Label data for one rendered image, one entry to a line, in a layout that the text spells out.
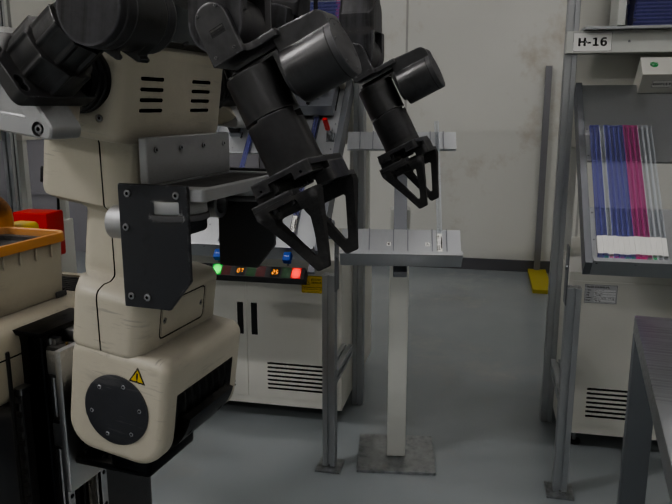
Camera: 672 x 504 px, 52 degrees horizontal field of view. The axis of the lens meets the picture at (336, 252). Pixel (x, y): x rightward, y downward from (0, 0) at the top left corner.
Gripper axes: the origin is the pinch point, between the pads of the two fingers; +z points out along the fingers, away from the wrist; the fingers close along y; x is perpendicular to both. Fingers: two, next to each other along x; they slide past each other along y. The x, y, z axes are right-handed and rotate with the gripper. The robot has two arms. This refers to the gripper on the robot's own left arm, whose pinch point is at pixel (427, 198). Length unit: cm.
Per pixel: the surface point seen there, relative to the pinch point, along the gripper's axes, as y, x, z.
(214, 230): 81, 87, -16
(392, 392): 95, 62, 56
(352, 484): 75, 79, 73
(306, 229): 86, 60, -4
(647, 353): -6.4, -20.7, 32.5
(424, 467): 91, 61, 81
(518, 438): 123, 38, 94
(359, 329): 131, 79, 39
